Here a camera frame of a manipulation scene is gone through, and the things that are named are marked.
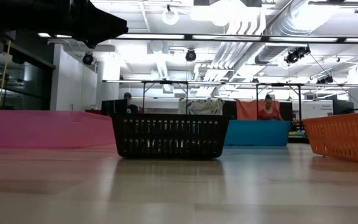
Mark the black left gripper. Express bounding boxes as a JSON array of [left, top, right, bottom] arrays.
[[26, 0, 129, 49]]

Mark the pink plastic bin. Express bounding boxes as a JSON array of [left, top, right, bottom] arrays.
[[0, 110, 116, 149]]

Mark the black slotted plastic basket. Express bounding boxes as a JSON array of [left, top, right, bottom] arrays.
[[111, 113, 233, 160]]

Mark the orange slotted plastic basket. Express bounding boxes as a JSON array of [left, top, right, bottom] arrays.
[[301, 110, 358, 166]]

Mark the black ceiling spotlight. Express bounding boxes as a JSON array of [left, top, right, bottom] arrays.
[[185, 49, 198, 63], [284, 45, 311, 65], [81, 52, 94, 66], [316, 75, 335, 85]]

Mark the black monitor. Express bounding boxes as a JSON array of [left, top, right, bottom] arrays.
[[101, 99, 129, 116]]

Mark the person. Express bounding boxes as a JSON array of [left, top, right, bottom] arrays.
[[123, 91, 139, 114], [257, 94, 284, 121]]

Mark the pale patterned cloth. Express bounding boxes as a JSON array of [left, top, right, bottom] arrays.
[[178, 99, 225, 116]]

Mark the orange cloth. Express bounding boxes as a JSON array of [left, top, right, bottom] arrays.
[[236, 99, 281, 121]]

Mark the blue plastic bin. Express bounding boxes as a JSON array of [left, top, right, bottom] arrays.
[[224, 119, 292, 147]]

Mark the white sign board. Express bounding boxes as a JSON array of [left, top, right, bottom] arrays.
[[303, 100, 334, 119]]

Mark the neighbouring black metal frame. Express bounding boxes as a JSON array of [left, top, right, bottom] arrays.
[[254, 82, 303, 130], [141, 80, 190, 114]]

